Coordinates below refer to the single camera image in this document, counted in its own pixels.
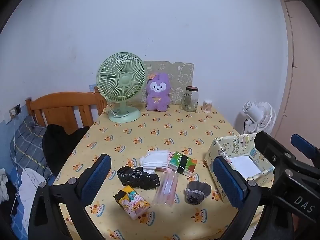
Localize cartoon animal tissue pack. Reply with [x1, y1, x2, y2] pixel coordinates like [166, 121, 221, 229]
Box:
[114, 185, 150, 220]

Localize blue plaid pillow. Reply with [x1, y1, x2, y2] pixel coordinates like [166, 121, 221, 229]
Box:
[10, 115, 52, 178]

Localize yellow patterned storage box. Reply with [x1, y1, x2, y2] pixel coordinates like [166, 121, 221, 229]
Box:
[204, 133, 274, 203]

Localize black garment on chair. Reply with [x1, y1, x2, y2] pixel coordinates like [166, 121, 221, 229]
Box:
[42, 124, 89, 177]

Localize black plastic bag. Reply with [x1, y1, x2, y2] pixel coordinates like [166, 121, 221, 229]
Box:
[117, 166, 160, 190]

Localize yellow patterned tablecloth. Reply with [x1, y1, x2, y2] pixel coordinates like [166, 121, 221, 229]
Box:
[54, 103, 266, 240]

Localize green desk fan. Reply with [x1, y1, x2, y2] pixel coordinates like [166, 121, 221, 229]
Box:
[97, 52, 146, 124]

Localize patterned cardboard backboard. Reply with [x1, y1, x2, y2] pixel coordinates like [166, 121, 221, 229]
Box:
[144, 61, 194, 105]

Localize cotton swab container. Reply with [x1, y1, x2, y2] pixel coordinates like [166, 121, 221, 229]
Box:
[202, 99, 213, 113]

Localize purple plush toy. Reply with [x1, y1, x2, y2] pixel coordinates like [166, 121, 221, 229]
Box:
[146, 73, 171, 112]

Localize white cloths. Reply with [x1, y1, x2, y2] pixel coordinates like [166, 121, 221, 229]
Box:
[139, 150, 170, 174]

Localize clear plastic package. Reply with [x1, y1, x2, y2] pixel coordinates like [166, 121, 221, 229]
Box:
[153, 169, 178, 206]

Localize wall power socket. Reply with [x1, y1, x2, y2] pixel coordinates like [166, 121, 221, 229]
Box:
[9, 104, 21, 116]

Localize glass jar with lid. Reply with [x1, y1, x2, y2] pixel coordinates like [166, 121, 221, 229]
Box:
[182, 86, 199, 112]

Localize pink door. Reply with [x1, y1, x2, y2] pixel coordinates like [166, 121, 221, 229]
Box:
[272, 0, 319, 163]

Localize white standing fan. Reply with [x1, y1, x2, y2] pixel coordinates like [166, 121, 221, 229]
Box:
[242, 101, 276, 135]

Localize grey cloth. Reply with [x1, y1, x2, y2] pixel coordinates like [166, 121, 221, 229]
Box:
[185, 181, 212, 205]

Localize green tissue pack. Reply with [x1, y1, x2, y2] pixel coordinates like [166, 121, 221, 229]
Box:
[168, 152, 197, 177]

